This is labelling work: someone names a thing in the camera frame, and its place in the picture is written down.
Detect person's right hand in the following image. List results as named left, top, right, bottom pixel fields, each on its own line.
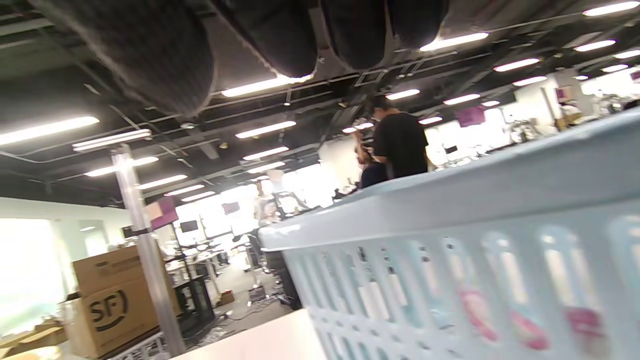
left=30, top=0, right=451, bottom=118

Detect light blue plastic basket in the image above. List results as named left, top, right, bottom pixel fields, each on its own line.
left=258, top=107, right=640, bottom=360

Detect rows of long ceiling lights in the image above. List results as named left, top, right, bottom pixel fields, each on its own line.
left=0, top=0, right=640, bottom=203

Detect aluminium profile frame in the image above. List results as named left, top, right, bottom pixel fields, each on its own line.
left=111, top=144, right=188, bottom=357

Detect brown cardboard box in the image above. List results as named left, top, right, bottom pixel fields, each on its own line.
left=62, top=245, right=182, bottom=359

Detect purple hanging banner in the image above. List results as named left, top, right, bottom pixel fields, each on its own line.
left=455, top=106, right=486, bottom=127

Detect white pink-trimmed sock pair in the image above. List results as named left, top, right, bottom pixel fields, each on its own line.
left=457, top=287, right=608, bottom=351

